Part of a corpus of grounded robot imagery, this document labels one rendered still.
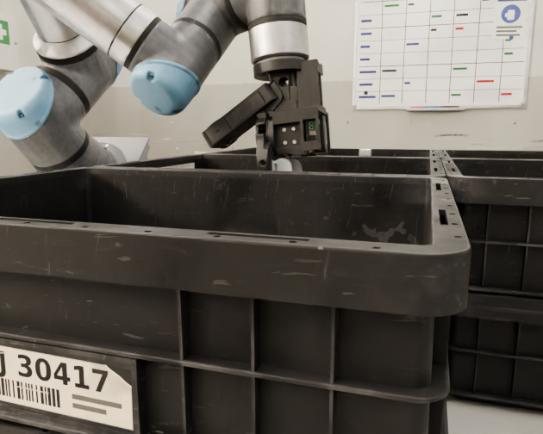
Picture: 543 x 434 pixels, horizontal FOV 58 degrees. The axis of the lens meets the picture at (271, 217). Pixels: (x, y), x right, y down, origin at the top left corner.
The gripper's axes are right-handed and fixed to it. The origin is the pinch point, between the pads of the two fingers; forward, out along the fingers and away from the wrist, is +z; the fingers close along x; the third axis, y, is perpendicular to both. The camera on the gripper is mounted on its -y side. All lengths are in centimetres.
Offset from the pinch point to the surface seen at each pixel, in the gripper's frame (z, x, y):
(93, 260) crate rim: -2.2, -43.3, 4.2
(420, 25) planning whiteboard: -109, 315, 23
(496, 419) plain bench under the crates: 19.2, -12.7, 24.1
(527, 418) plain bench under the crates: 19.4, -11.5, 26.9
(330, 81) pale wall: -79, 318, -45
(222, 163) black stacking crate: -9.1, 15.2, -13.4
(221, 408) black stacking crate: 5.3, -41.6, 9.1
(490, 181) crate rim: -3.6, -13.6, 24.5
